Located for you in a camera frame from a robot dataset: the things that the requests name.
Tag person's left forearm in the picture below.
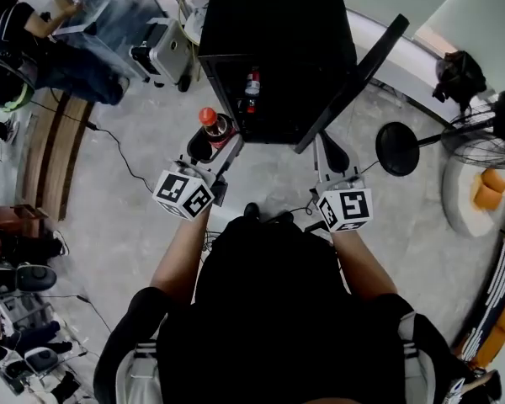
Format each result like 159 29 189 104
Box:
150 209 212 306

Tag black mini fridge cabinet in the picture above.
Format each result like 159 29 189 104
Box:
196 0 411 156

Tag black white backpack pods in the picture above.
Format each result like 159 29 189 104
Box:
0 261 59 299

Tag person's black shirt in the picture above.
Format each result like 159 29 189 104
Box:
93 215 462 404

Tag round white wire side table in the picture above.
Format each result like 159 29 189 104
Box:
178 0 215 49

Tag white backpack strap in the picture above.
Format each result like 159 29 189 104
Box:
397 309 438 404
115 339 160 404

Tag curved wooden platform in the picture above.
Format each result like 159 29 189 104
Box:
19 87 96 222

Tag white beanbag seat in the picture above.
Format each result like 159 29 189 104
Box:
440 157 505 239

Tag transparent plastic table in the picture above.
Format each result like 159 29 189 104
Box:
52 0 161 82

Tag red-capped cola bottle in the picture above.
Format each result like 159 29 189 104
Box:
198 106 238 151

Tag silver wheeled case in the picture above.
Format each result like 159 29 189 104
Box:
129 17 194 93

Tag black pedestal fan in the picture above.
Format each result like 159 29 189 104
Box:
374 89 505 179

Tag brown wooden stool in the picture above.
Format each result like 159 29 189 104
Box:
0 203 51 240

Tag black cable with adapter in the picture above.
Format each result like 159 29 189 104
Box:
28 98 156 183

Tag person's right forearm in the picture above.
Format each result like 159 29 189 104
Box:
331 226 400 303

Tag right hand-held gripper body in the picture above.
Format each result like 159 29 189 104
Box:
310 173 375 234

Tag orange cushion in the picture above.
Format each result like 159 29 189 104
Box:
471 167 505 211

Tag black white striped blanket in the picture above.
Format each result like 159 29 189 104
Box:
461 238 505 364

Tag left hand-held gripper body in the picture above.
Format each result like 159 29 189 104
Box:
151 157 230 222

